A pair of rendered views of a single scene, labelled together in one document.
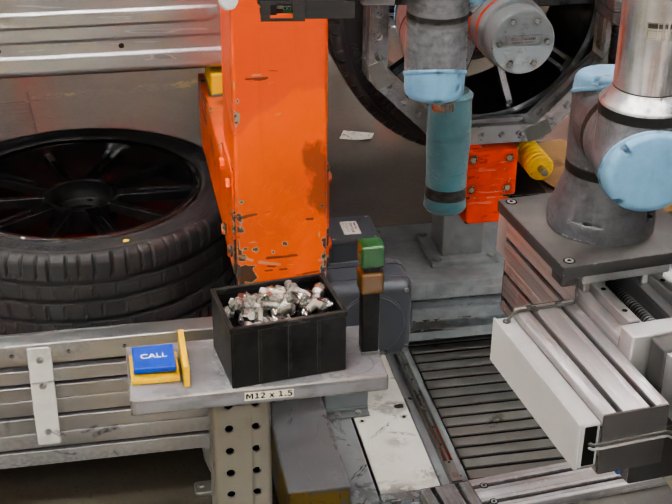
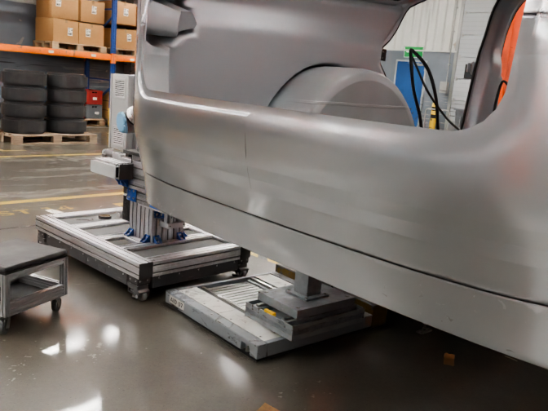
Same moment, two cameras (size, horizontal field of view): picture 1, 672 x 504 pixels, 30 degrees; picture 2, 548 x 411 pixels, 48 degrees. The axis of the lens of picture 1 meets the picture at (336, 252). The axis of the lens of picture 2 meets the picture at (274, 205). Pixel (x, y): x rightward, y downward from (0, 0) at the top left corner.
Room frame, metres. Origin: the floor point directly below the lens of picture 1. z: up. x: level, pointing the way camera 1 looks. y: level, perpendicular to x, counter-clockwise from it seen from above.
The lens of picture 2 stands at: (5.14, -1.93, 1.28)
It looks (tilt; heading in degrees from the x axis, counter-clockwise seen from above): 12 degrees down; 150
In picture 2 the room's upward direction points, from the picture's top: 5 degrees clockwise
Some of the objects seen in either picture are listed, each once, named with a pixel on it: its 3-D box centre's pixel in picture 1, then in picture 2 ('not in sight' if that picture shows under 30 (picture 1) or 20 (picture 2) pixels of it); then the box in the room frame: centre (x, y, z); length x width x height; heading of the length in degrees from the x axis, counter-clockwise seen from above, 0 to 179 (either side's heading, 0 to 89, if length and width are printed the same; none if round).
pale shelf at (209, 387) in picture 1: (255, 368); not in sight; (1.80, 0.14, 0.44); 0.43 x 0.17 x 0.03; 101
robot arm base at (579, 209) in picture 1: (603, 190); not in sight; (1.61, -0.38, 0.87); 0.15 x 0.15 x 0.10
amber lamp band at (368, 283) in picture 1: (370, 279); not in sight; (1.84, -0.06, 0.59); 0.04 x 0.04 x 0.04; 11
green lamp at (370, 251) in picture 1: (370, 252); not in sight; (1.84, -0.06, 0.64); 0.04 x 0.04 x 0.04; 11
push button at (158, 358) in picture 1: (153, 361); not in sight; (1.77, 0.30, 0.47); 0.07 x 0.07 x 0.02; 11
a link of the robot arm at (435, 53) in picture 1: (434, 49); not in sight; (1.48, -0.12, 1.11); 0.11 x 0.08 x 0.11; 3
